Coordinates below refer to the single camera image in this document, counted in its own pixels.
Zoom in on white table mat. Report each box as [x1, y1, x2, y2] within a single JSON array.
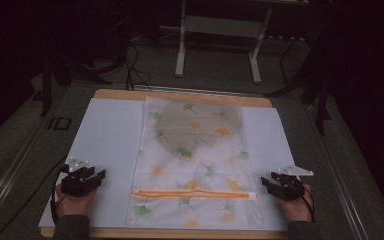
[[38, 97, 296, 232]]

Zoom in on white metal stand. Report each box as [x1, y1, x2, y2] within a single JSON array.
[[174, 0, 274, 85]]

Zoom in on black metal stand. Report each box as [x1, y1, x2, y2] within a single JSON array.
[[265, 29, 335, 137], [39, 43, 73, 118]]

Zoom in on black floor cables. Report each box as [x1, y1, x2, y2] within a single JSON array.
[[69, 39, 154, 93]]

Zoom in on black rectangular floor frame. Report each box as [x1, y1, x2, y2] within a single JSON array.
[[47, 116, 72, 131]]

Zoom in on metal floor rail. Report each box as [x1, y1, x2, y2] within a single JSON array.
[[303, 102, 372, 240], [0, 114, 58, 233]]

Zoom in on person's right hand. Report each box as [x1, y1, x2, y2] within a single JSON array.
[[274, 183, 315, 223]]

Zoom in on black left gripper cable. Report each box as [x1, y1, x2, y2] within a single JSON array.
[[49, 165, 70, 225]]

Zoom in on metal floor strip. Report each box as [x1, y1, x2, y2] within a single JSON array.
[[132, 84, 265, 98]]

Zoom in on person's left hand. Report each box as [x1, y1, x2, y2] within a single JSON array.
[[54, 183, 98, 218]]

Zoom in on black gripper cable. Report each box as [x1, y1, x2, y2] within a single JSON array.
[[49, 165, 70, 225], [293, 181, 316, 223]]

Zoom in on leaf-print zip bag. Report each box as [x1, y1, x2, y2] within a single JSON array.
[[125, 96, 262, 228]]

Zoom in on grey cloth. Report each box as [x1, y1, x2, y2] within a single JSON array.
[[155, 101, 244, 158]]

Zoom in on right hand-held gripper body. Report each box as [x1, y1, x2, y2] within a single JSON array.
[[270, 163, 315, 202]]

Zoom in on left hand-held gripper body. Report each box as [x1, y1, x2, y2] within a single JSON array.
[[60, 156, 102, 198]]

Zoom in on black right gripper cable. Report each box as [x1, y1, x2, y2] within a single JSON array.
[[293, 181, 316, 223]]

